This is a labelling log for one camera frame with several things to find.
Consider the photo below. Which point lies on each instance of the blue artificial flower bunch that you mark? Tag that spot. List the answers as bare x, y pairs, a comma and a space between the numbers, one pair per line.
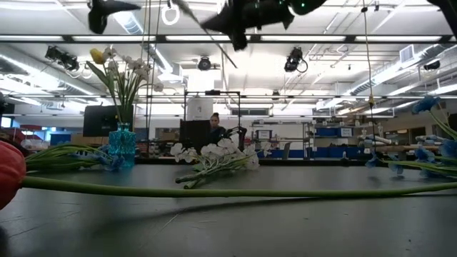
425, 104
68, 157

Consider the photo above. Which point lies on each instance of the cardboard box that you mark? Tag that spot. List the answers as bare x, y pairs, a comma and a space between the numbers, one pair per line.
89, 140

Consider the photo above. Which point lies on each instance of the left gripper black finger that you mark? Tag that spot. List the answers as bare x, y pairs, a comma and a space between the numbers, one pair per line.
125, 6

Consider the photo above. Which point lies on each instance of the red artificial tulip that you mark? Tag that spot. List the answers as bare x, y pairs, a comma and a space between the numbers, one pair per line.
10, 171

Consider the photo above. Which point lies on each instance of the row of blue bins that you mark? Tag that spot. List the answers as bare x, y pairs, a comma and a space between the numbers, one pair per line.
321, 153

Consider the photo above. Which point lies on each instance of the black screen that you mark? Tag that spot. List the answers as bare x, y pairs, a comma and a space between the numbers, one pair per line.
194, 133

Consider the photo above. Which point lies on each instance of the white artificial flower bunch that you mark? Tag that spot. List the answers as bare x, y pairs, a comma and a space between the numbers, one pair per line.
214, 150
137, 64

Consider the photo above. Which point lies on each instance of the black rig frame bar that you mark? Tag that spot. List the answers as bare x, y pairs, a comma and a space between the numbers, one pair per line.
351, 38

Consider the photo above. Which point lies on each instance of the white box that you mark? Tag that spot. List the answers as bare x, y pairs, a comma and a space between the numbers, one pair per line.
200, 109

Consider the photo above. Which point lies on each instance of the white sign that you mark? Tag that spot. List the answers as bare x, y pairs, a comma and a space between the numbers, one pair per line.
264, 134

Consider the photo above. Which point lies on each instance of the black metal frame stand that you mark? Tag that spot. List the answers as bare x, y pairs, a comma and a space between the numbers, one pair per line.
214, 93

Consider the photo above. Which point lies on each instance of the black ceiling camera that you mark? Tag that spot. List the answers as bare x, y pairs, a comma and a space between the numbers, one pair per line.
62, 59
292, 60
204, 64

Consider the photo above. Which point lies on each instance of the long ceiling rail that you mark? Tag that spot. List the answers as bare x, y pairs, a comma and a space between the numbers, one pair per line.
321, 97

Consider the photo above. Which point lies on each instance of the pale distant robot arm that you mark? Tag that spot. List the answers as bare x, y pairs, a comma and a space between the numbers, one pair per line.
378, 140
428, 138

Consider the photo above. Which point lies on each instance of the black monitor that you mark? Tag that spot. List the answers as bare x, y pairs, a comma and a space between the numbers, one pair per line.
100, 123

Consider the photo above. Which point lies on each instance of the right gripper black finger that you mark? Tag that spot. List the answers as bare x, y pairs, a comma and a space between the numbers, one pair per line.
232, 10
221, 23

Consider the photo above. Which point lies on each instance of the red shelf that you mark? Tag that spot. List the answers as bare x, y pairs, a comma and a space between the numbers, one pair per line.
30, 128

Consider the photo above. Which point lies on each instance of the person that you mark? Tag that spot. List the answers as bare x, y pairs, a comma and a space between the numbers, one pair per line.
216, 132

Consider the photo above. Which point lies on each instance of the black ceiling speaker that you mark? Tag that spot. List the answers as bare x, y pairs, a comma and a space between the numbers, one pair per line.
432, 65

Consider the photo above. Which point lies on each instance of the blue glass vase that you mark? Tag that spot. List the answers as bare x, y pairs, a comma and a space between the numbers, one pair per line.
122, 146

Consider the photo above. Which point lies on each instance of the blue shelf bins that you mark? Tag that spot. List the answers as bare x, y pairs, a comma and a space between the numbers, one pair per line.
326, 132

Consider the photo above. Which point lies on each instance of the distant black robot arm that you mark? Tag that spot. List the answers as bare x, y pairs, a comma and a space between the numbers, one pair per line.
239, 133

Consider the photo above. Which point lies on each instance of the white air vent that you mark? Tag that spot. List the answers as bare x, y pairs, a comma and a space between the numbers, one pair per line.
407, 53

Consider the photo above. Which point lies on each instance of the wooden workbench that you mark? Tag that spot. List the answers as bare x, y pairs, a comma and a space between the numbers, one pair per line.
400, 148

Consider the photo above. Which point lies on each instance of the blue box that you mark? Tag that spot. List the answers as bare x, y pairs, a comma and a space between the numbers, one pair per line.
60, 139

